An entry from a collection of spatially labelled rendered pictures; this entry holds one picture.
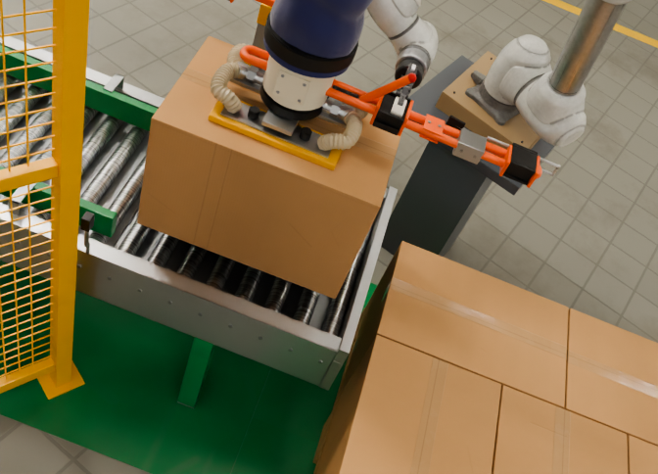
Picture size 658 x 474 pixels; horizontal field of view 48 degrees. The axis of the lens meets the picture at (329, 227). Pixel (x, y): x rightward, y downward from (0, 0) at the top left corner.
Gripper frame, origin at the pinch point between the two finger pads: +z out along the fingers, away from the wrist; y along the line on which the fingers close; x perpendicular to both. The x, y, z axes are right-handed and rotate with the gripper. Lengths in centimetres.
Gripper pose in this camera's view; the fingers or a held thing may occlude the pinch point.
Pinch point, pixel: (396, 114)
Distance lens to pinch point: 191.0
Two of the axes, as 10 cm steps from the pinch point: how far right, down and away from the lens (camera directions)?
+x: -9.3, -3.7, -0.2
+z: -2.6, 6.8, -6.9
